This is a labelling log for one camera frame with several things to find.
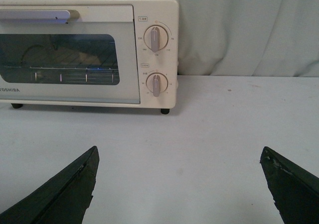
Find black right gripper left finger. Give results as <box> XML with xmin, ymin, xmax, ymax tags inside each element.
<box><xmin>0</xmin><ymin>146</ymin><xmax>99</xmax><ymax>224</ymax></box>

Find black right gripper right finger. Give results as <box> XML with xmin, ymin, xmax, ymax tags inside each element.
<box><xmin>260</xmin><ymin>146</ymin><xmax>319</xmax><ymax>224</ymax></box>

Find cream glass oven door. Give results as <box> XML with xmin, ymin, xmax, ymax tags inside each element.
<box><xmin>0</xmin><ymin>5</ymin><xmax>141</xmax><ymax>104</ymax></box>

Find black oven foot left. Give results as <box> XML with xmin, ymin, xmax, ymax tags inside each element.
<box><xmin>11</xmin><ymin>104</ymin><xmax>23</xmax><ymax>109</ymax></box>

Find black oven foot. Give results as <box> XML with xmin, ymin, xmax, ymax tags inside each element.
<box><xmin>160</xmin><ymin>109</ymin><xmax>170</xmax><ymax>114</ymax></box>
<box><xmin>11</xmin><ymin>104</ymin><xmax>23</xmax><ymax>109</ymax></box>

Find black oven foot right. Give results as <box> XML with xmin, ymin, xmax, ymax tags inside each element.
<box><xmin>160</xmin><ymin>109</ymin><xmax>170</xmax><ymax>114</ymax></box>

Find cream toaster oven body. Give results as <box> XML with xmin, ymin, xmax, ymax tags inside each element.
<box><xmin>0</xmin><ymin>0</ymin><xmax>179</xmax><ymax>109</ymax></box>

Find lower beige timer knob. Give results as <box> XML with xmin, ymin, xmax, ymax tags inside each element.
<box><xmin>146</xmin><ymin>73</ymin><xmax>168</xmax><ymax>97</ymax></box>

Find upper beige temperature knob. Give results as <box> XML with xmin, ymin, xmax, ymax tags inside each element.
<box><xmin>144</xmin><ymin>25</ymin><xmax>168</xmax><ymax>53</ymax></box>

